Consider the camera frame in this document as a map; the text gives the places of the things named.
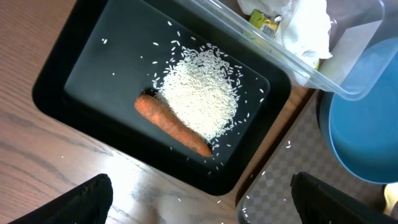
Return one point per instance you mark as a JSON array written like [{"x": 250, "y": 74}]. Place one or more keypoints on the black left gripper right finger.
[{"x": 319, "y": 203}]

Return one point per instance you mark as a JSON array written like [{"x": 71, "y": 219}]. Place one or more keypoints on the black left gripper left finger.
[{"x": 88, "y": 203}]

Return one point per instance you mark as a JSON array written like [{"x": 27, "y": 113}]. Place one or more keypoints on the dark blue bowl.
[{"x": 362, "y": 134}]

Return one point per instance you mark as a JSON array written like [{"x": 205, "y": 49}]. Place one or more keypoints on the orange carrot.
[{"x": 155, "y": 112}]

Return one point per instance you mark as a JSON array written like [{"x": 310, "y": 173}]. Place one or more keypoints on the white napkin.
[{"x": 301, "y": 41}]

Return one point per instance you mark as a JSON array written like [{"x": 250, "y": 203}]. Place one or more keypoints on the pile of white rice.
[{"x": 202, "y": 87}]

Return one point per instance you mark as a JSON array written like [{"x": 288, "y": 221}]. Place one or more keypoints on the green snack wrapper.
[{"x": 266, "y": 24}]

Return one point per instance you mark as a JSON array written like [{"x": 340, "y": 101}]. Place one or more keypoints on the clear plastic waste bin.
[{"x": 339, "y": 46}]

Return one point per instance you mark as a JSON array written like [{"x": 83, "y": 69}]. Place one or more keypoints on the black waste tray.
[{"x": 110, "y": 52}]

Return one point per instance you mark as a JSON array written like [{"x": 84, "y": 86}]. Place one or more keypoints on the dark brown serving tray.
[{"x": 269, "y": 198}]

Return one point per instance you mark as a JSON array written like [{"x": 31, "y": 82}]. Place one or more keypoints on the yellow plastic spoon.
[{"x": 391, "y": 197}]

